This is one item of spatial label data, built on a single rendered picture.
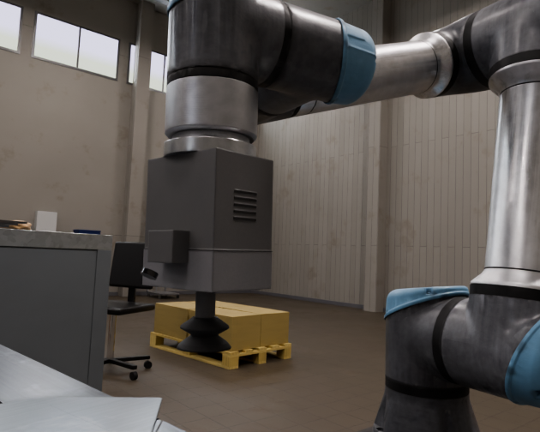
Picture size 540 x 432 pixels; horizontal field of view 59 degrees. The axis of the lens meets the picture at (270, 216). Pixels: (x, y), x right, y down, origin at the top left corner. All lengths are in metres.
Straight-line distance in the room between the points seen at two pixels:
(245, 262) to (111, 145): 10.73
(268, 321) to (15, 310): 3.65
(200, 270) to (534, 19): 0.53
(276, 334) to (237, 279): 4.47
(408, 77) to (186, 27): 0.38
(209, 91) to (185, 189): 0.08
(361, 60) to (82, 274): 1.01
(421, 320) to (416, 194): 8.90
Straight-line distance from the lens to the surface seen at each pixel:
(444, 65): 0.75
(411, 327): 0.69
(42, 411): 0.52
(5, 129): 10.50
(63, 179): 10.62
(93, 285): 1.33
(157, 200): 0.39
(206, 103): 0.37
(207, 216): 0.34
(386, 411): 0.75
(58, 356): 1.32
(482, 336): 0.63
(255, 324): 4.60
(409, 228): 9.57
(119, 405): 0.52
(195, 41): 0.39
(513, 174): 0.66
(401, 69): 0.69
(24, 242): 1.26
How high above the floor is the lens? 1.02
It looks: 5 degrees up
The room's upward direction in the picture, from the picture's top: 3 degrees clockwise
